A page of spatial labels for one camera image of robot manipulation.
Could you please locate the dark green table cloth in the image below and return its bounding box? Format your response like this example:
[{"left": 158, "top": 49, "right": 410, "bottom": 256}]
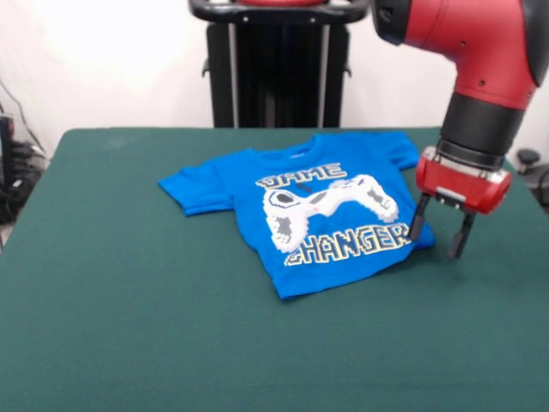
[{"left": 0, "top": 126, "right": 549, "bottom": 412}]

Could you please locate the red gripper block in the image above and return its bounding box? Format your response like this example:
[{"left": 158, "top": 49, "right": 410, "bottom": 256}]
[{"left": 407, "top": 146, "right": 513, "bottom": 261}]

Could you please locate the blue printed t-shirt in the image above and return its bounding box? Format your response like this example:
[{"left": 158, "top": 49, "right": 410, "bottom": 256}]
[{"left": 157, "top": 130, "right": 437, "bottom": 301}]

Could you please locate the black cables and equipment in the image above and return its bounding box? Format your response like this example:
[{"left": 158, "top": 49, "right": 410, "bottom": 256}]
[{"left": 0, "top": 76, "right": 49, "bottom": 250}]

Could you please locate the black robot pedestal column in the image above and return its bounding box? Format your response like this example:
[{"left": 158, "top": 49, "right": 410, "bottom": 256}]
[{"left": 188, "top": 0, "right": 371, "bottom": 130}]

